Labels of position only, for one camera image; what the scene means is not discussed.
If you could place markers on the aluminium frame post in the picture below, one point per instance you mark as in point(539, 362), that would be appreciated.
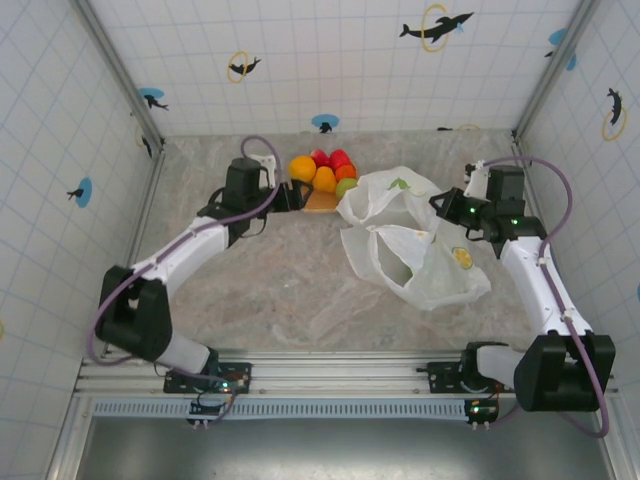
point(117, 70)
point(555, 70)

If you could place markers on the small tangerine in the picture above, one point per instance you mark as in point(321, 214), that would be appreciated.
point(346, 172)

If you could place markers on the aluminium mounting rail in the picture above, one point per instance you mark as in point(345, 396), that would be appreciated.
point(325, 370)

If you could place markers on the blue blob wall sticker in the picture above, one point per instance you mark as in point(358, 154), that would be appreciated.
point(559, 39)

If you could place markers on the fish blue circle sticker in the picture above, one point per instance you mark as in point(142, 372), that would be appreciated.
point(82, 191)

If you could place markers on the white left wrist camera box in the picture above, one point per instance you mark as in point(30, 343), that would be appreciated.
point(266, 165)

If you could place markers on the shark blue circle sticker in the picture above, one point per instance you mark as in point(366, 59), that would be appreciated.
point(152, 97)

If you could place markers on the yellow-orange oval fruit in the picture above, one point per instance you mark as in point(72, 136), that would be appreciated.
point(325, 179)

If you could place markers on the penguin blue circle sticker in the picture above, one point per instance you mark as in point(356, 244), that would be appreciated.
point(325, 122)

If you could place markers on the large orange fruit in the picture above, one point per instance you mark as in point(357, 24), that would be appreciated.
point(302, 167)

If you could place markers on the aluminium floor rail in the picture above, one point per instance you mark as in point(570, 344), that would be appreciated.
point(149, 200)
point(525, 165)

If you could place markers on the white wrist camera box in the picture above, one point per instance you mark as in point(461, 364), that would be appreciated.
point(266, 165)
point(477, 182)

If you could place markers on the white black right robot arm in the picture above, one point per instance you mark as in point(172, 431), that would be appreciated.
point(530, 280)

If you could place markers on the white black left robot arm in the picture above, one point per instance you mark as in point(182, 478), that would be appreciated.
point(175, 250)

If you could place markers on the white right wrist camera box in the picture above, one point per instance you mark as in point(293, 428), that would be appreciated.
point(477, 182)

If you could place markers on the white plastic bag citrus print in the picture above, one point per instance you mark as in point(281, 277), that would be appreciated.
point(440, 285)

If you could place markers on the red apple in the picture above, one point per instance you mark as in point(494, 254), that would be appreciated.
point(320, 157)
point(340, 159)

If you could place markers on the woven wooden plate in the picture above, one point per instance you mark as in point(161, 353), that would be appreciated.
point(322, 202)

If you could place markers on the grey metal panel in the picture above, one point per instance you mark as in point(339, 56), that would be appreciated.
point(350, 450)

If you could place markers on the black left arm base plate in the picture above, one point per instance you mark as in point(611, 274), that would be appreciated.
point(235, 374)

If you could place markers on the green apple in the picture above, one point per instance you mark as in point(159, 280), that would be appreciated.
point(346, 187)

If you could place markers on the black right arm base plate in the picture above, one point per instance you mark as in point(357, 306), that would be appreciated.
point(442, 375)

